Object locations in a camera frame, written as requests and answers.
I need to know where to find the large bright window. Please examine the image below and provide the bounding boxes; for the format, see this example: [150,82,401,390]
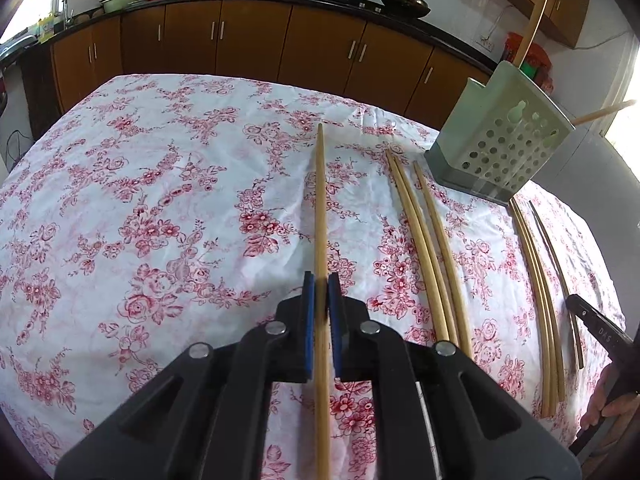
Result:
[602,30,640,178]

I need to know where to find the yellow dish soap bottle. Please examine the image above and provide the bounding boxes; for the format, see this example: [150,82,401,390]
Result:
[37,15,59,44]

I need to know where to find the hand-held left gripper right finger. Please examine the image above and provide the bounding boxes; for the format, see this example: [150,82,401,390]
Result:
[328,274,583,480]

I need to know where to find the pale green perforated chopstick holder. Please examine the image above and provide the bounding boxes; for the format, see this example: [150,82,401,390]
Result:
[425,60,576,206]

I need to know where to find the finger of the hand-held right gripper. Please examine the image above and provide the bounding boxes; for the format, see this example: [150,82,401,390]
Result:
[566,293,637,362]

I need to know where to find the black wok with lid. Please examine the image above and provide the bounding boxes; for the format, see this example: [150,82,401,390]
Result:
[379,0,432,19]

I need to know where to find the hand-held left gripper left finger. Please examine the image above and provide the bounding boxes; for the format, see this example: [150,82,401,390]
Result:
[54,271,316,480]

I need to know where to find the brown wooden base cabinets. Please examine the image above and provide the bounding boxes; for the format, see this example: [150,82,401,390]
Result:
[20,0,493,128]

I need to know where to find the dark wooden chopstick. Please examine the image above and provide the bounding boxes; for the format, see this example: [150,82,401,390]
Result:
[528,201,585,369]

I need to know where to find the person's right hand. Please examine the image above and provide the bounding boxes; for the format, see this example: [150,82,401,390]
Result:
[582,361,640,430]

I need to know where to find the red bag of supplies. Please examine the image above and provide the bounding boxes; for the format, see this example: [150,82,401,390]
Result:
[504,32,554,95]

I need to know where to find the red floral white tablecloth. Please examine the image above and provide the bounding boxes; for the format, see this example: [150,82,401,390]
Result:
[0,74,628,480]

